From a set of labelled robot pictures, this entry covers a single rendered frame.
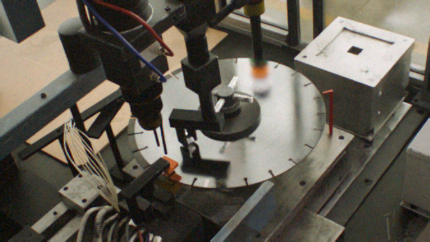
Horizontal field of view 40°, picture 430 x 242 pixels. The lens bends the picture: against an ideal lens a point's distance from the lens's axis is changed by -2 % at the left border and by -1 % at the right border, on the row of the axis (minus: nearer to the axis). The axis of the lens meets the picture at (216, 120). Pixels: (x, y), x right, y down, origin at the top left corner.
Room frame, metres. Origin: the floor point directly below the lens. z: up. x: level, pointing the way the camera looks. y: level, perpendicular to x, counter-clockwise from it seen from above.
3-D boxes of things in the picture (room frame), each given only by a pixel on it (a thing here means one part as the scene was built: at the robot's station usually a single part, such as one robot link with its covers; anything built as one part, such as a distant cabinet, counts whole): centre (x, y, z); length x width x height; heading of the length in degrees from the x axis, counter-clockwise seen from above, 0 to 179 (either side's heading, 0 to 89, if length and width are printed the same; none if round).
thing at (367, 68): (0.96, -0.30, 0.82); 0.18 x 0.18 x 0.15; 45
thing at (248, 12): (1.06, -0.11, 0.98); 0.05 x 0.04 x 0.03; 45
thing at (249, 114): (0.77, -0.02, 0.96); 0.11 x 0.11 x 0.03
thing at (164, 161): (0.63, 0.12, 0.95); 0.10 x 0.03 x 0.07; 135
